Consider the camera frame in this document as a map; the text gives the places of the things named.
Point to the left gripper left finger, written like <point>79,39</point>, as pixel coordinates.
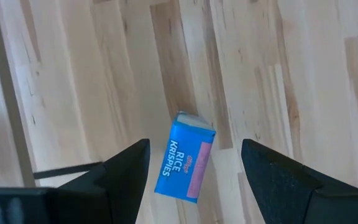
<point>117,186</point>

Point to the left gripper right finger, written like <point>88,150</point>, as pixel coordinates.
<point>284,193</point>

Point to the blue Rice Krispies cereal box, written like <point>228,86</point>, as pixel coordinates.
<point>182,161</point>

